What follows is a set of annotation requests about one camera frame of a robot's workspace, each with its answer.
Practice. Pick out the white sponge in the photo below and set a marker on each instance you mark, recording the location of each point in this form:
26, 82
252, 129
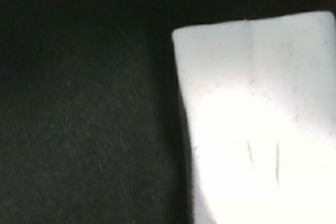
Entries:
259, 97

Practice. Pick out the black tablecloth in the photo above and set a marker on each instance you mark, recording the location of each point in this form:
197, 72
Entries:
92, 124

